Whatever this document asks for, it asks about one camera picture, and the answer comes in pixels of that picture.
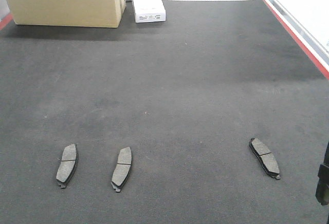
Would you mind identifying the black conveyor belt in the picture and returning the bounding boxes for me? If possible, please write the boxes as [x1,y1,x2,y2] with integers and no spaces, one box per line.
[0,0,329,224]

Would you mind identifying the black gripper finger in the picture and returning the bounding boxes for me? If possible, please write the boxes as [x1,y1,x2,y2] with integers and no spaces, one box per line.
[316,145,328,206]

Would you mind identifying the brake pad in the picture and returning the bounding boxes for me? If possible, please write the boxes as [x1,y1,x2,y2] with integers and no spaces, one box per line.
[111,146,133,193]
[56,143,78,189]
[249,138,281,180]

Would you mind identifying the brown cardboard box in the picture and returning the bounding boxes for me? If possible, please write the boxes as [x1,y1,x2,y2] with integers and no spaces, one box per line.
[6,0,125,28]

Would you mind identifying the white cardboard box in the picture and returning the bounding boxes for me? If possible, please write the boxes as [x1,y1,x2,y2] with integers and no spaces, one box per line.
[132,0,166,23]

